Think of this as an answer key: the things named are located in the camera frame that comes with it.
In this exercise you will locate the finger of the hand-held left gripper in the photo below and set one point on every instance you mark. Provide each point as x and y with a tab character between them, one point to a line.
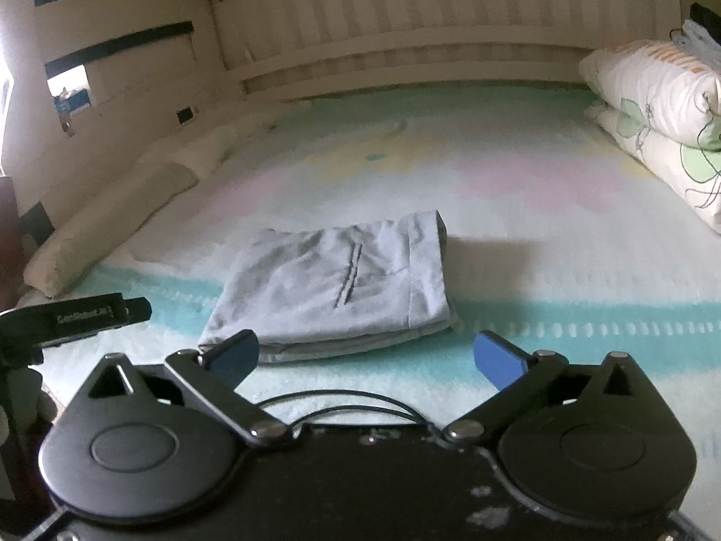
136	310

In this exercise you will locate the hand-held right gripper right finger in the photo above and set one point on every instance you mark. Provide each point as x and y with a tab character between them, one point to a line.
498	360

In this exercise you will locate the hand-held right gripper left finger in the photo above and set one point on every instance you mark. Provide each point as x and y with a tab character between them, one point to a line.
236	358

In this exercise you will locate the dark wooden cabinet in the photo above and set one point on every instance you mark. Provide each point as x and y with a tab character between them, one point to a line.
11	248

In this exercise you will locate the long cream pillow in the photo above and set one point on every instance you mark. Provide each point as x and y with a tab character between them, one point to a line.
107	225

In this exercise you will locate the pastel printed bed sheet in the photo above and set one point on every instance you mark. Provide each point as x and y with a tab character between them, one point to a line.
507	208

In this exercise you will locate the small white pillow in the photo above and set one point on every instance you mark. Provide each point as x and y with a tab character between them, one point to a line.
197	149

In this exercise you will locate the small blue box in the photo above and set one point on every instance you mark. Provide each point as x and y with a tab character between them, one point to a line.
73	104

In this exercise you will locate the folded floral quilt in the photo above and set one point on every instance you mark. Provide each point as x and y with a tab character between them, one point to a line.
653	101

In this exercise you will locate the cream wooden bed headboard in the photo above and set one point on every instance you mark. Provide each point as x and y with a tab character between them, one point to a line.
422	28

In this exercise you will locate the light blue cloth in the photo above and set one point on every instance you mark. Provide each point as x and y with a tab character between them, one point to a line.
695	42

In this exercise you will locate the black wall socket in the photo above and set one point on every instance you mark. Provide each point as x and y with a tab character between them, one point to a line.
185	115

